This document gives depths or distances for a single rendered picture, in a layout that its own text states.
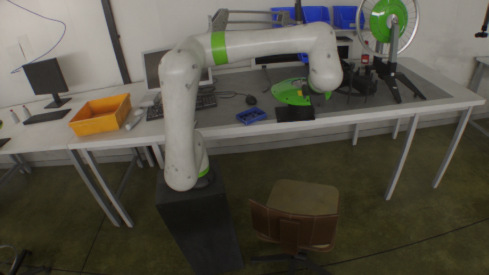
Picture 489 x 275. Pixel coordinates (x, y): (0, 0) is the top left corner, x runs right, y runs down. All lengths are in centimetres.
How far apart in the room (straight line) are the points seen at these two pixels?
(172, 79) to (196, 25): 143
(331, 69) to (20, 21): 271
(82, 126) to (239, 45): 116
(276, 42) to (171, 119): 40
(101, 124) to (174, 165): 83
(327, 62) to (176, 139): 52
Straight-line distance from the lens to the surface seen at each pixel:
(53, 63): 232
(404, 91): 178
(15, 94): 331
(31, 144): 198
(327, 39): 79
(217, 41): 78
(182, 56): 66
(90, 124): 161
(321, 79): 76
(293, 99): 114
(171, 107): 71
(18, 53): 302
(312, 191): 130
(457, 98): 192
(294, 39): 78
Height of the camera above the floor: 159
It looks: 32 degrees down
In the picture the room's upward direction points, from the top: 6 degrees counter-clockwise
